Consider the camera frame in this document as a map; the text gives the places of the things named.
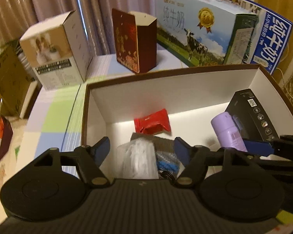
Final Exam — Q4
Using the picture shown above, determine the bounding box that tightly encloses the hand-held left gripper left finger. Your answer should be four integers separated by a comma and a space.
34, 136, 111, 186

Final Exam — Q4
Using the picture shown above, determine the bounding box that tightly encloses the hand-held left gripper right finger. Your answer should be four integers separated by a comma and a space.
174, 137, 258, 188

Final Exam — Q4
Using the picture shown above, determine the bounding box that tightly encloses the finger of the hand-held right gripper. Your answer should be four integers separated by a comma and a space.
242, 152, 293, 176
243, 135, 293, 155

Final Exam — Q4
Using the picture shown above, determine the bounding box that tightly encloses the brown striped knit sock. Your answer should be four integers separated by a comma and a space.
130, 132, 183, 178

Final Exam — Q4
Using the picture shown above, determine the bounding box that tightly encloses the lavender bottle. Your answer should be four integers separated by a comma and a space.
211, 112, 248, 153

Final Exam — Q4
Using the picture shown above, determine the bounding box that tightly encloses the clear plastic bag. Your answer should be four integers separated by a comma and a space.
117, 138, 160, 179

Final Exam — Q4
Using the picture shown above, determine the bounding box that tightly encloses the brown cardboard box white inside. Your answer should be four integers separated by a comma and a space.
82, 65, 293, 152

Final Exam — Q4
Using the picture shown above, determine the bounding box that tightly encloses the black product box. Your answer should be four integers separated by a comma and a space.
225, 89, 281, 143

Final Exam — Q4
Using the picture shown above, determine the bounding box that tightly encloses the red snack packet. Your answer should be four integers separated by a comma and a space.
134, 108, 172, 136

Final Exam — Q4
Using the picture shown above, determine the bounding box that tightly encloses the plaid tablecloth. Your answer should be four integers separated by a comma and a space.
0, 54, 188, 200

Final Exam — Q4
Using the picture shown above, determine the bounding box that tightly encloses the dark hexagonal box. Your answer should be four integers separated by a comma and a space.
0, 116, 14, 162

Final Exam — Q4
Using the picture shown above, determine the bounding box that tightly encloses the blue milk carton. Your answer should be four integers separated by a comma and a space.
216, 0, 293, 75

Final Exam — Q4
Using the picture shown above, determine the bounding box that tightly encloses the white photo-printed carton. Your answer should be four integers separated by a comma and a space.
20, 10, 93, 91

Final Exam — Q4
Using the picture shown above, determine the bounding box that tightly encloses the dark red gift box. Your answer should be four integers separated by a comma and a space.
112, 8, 158, 74

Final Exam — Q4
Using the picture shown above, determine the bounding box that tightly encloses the olive cardboard box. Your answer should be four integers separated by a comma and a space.
0, 45, 38, 117

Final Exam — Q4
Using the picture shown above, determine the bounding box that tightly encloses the cow-printed milk carton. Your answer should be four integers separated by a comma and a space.
156, 0, 263, 67

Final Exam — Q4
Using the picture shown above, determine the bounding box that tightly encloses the beige curtain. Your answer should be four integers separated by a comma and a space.
0, 0, 176, 56

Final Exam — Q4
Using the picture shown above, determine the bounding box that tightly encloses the white cable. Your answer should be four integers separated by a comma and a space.
275, 67, 293, 103

